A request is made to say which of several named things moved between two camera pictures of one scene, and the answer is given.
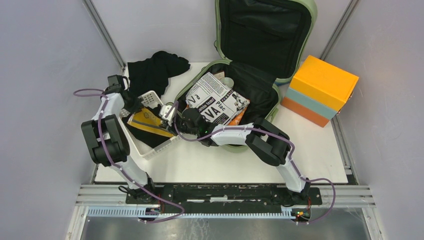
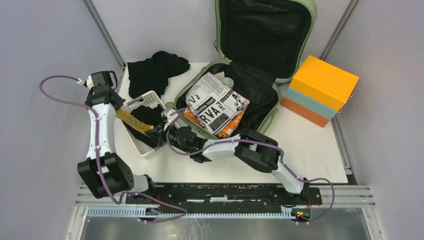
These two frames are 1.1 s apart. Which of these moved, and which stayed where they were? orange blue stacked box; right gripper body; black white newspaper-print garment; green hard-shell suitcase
Moved: right gripper body
Stayed: black white newspaper-print garment; green hard-shell suitcase; orange blue stacked box
